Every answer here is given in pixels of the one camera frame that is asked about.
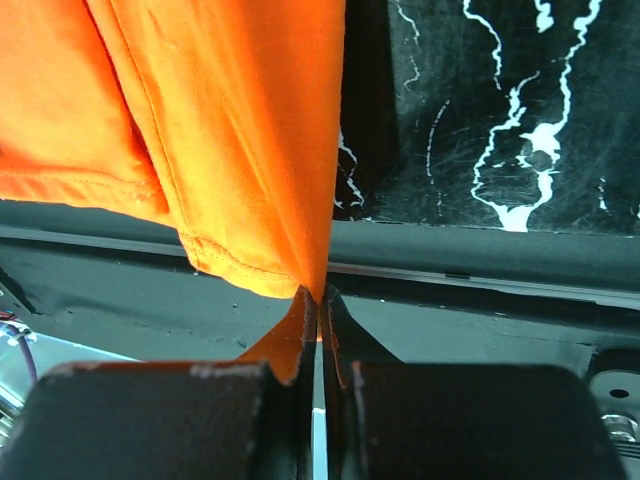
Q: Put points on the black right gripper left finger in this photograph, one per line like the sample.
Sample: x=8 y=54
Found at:
x=249 y=418

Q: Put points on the orange t-shirt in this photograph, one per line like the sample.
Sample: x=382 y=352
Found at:
x=219 y=119

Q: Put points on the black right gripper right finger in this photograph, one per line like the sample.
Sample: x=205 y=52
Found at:
x=387 y=419

